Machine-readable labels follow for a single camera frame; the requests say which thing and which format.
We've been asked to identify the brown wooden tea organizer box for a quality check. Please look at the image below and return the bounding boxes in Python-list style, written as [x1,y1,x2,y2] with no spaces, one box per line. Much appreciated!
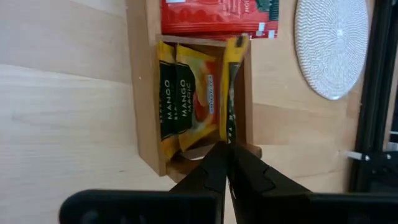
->
[125,0,263,184]

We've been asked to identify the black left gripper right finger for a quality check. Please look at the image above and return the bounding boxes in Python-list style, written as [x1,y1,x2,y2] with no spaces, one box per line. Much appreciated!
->
[228,143,398,224]

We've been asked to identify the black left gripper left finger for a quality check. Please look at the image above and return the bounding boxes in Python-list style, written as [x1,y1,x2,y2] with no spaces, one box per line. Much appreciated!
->
[58,141,230,224]

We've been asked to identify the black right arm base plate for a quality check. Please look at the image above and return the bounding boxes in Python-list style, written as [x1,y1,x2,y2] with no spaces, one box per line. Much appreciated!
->
[362,151,398,193]

